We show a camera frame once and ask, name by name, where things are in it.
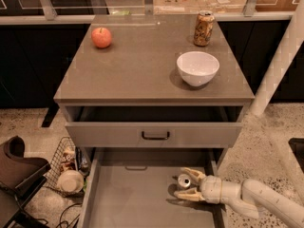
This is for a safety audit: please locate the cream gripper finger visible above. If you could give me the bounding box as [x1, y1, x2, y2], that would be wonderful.
[174, 188, 205, 202]
[180, 167, 206, 184]

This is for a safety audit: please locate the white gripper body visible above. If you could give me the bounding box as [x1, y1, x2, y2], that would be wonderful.
[199, 176, 222, 204]

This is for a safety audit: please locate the silver redbull can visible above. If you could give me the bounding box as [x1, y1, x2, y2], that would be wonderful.
[178, 174, 191, 189]

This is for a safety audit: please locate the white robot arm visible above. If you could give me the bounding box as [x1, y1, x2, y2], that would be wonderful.
[174, 167, 304, 228]

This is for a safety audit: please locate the grey middle drawer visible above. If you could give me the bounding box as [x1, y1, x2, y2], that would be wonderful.
[77, 148, 228, 228]

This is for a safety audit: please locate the grey drawer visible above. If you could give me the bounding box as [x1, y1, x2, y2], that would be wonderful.
[66, 106, 241, 148]
[77, 148, 228, 228]

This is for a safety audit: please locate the grey drawer cabinet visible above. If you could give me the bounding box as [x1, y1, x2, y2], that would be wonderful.
[53, 13, 256, 228]

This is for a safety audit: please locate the grey top drawer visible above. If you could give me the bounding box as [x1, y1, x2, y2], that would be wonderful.
[66, 106, 241, 148]

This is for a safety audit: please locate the brown patterned drink can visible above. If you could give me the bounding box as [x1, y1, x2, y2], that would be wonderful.
[194, 10, 215, 47]

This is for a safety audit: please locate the white bowl in basket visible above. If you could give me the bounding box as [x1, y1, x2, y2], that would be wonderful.
[57, 170, 84, 193]

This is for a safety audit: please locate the snack bag in basket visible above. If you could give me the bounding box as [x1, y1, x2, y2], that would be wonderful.
[60, 147, 76, 172]

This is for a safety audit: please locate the red apple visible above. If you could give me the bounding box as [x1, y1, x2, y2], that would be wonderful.
[91, 28, 112, 48]

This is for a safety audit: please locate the black chair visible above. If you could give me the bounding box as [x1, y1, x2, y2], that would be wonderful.
[0, 136, 50, 228]

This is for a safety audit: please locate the black top drawer handle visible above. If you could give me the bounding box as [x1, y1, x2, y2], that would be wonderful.
[141, 131, 170, 141]

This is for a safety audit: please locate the black wire basket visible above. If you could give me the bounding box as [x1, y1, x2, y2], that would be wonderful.
[46, 137, 83, 197]

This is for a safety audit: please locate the black floor cable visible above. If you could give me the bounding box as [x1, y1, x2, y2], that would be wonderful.
[55, 202, 83, 228]

